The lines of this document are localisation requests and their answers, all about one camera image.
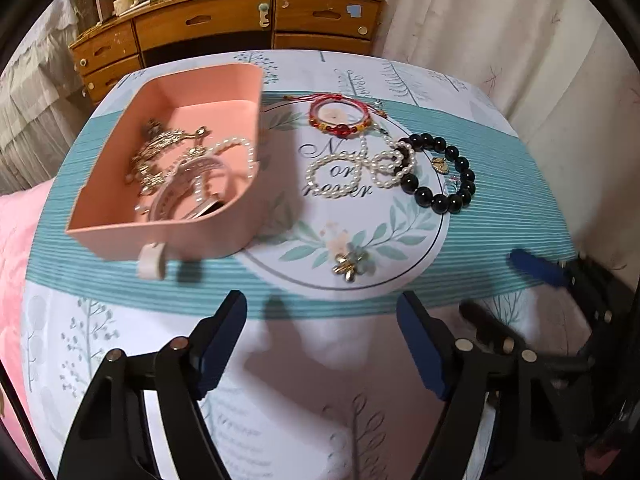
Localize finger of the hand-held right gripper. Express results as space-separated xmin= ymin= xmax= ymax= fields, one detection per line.
xmin=459 ymin=300 xmax=598 ymax=376
xmin=509 ymin=249 xmax=613 ymax=323

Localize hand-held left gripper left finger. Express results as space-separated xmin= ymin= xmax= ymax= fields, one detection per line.
xmin=57 ymin=290 xmax=248 ymax=480

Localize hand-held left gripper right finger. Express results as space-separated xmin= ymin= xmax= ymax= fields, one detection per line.
xmin=397 ymin=290 xmax=583 ymax=480

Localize pink jewelry box drawer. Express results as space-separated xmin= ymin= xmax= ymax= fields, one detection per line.
xmin=65 ymin=63 xmax=266 ymax=281

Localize printed leaf tablecloth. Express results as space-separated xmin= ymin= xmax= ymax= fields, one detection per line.
xmin=20 ymin=50 xmax=591 ymax=480

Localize gold flower brooch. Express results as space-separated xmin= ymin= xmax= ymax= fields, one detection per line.
xmin=332 ymin=247 xmax=373 ymax=281

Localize pink watch band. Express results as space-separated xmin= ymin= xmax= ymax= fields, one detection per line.
xmin=150 ymin=157 xmax=242 ymax=222

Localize pink blanket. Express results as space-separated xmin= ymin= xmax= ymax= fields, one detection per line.
xmin=0 ymin=179 xmax=57 ymax=463

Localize white floral curtain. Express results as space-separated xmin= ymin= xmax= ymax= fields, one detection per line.
xmin=350 ymin=0 xmax=640 ymax=271

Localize grey cloth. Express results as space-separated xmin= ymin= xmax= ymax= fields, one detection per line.
xmin=0 ymin=0 xmax=96 ymax=196

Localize wooden dresser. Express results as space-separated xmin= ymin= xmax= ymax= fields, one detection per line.
xmin=69 ymin=0 xmax=386 ymax=107

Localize black bead bracelet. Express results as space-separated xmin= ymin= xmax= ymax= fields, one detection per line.
xmin=395 ymin=132 xmax=476 ymax=215

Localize white pearl bracelet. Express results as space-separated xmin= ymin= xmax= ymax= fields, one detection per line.
xmin=306 ymin=135 xmax=416 ymax=201

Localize white pearl necklace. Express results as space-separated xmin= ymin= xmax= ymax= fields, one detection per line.
xmin=134 ymin=137 xmax=256 ymax=217

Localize gold chain necklace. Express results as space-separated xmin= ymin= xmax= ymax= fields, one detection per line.
xmin=127 ymin=119 xmax=211 ymax=196

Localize red string bead bracelet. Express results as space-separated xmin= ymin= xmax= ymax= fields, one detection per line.
xmin=283 ymin=92 xmax=386 ymax=138

